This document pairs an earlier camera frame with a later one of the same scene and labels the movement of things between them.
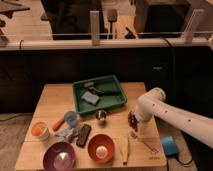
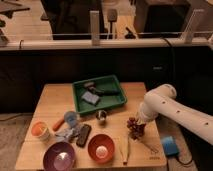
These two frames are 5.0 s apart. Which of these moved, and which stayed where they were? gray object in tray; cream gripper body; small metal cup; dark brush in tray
Moved: cream gripper body
Stayed: small metal cup; gray object in tray; dark brush in tray
